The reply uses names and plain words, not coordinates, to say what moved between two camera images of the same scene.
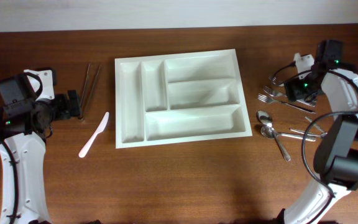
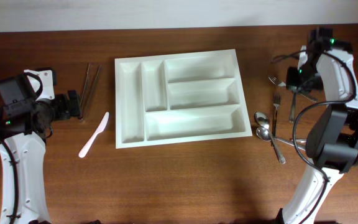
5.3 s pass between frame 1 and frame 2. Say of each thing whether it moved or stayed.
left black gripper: stayed
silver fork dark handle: moved
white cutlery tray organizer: stayed
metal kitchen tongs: stayed
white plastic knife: stayed
